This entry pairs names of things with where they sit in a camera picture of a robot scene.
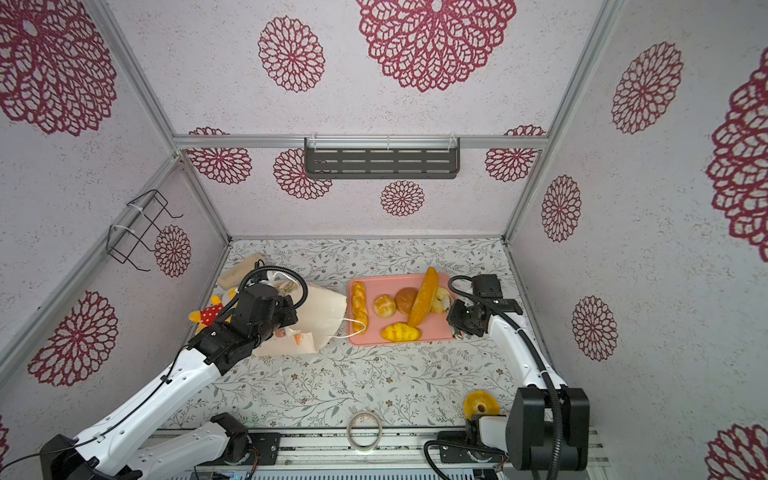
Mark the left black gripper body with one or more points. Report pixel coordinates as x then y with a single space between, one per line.
282 318

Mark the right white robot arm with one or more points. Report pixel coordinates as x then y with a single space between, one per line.
547 428

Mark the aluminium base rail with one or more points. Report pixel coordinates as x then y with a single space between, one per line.
324 453

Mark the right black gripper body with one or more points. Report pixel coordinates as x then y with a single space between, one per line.
462 316

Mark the long twisted fake bread stick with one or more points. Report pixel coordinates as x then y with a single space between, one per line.
359 309

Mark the clear tape roll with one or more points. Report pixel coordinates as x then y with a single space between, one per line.
364 432

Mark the grey wall shelf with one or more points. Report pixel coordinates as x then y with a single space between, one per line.
382 159

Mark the white paper bag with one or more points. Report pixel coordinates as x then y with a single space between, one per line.
322 316

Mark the yellow ring-shaped fake bread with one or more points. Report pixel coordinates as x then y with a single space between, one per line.
442 301

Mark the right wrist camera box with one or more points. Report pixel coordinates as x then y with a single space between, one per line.
487 286

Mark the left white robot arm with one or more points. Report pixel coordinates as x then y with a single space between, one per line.
113 448

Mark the yellow fake croissant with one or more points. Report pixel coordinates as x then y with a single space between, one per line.
400 333

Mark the orange fake baguette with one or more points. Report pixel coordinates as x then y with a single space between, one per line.
426 294

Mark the round orange fake bun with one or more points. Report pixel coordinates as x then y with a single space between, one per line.
405 299

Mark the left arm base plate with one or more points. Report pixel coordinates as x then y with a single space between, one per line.
263 449

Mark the yellow plush toy red dress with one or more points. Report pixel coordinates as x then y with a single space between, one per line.
206 316

